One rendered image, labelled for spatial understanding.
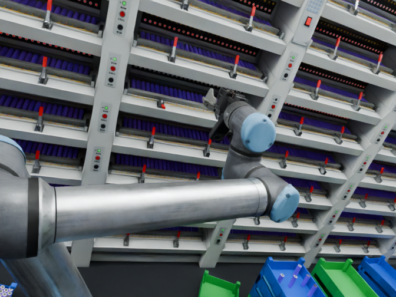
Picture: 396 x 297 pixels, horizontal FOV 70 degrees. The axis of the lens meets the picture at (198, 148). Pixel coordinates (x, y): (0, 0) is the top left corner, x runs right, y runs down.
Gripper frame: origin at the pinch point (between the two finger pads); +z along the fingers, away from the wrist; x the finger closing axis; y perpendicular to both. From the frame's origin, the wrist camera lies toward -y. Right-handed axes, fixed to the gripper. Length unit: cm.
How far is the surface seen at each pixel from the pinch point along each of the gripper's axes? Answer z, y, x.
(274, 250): 22, -81, -79
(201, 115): 17.7, -9.9, -3.3
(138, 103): 17.0, -11.3, 24.0
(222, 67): 22.7, 11.6, -6.7
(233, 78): 16.5, 9.1, -10.7
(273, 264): -11, -63, -50
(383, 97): 23, 23, -98
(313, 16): 15, 42, -33
